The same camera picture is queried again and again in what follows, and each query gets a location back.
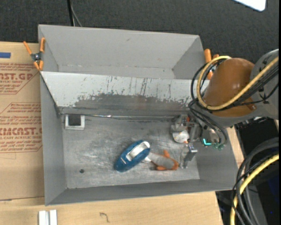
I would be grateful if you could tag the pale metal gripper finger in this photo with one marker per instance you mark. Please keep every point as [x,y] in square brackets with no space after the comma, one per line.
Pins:
[191,152]
[184,158]

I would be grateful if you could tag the white and grey toy animal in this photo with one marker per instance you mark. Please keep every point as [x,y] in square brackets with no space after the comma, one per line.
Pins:
[179,136]

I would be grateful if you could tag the grey and orange toy animal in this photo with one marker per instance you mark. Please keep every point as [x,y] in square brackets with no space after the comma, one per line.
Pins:
[164,162]

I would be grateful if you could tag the blue tape dispenser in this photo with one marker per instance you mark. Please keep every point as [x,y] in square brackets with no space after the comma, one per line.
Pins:
[131,157]

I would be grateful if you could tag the grey metal bin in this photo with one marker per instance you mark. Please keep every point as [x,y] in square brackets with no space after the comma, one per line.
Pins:
[98,144]

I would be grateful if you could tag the brown cardboard board red print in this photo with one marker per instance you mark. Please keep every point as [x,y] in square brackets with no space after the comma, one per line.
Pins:
[16,163]

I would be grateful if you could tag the small white square frame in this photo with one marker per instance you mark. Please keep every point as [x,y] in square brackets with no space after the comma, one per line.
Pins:
[68,125]

